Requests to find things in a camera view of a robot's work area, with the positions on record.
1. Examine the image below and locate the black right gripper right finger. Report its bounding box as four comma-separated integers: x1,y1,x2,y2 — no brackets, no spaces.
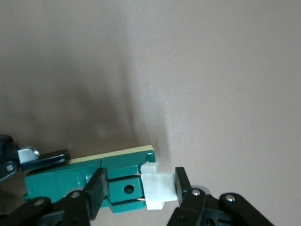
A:
164,166,276,226

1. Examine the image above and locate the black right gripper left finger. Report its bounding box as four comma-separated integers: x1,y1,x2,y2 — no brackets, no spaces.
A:
0,167,109,226

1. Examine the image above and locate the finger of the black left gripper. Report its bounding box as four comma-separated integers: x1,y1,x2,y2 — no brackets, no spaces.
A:
0,145,71,182

